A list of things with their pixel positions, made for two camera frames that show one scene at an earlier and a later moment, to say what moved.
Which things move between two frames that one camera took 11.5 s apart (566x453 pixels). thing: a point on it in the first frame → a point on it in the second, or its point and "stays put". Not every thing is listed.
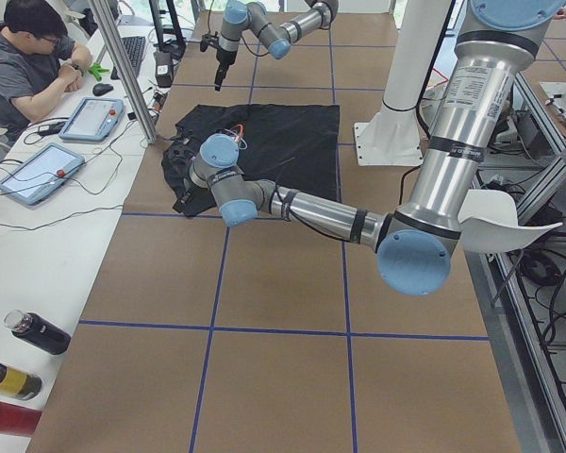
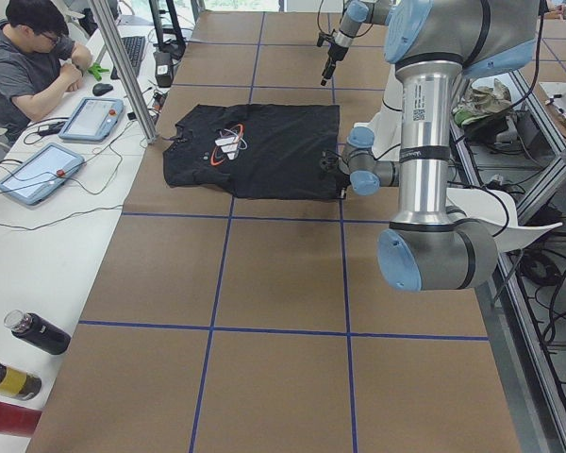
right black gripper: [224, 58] → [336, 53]
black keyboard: [133, 47] stays put
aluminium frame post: [123, 62] stays put
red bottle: [1, 416] stays put
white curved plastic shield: [490, 223] stays put
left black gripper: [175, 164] → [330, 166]
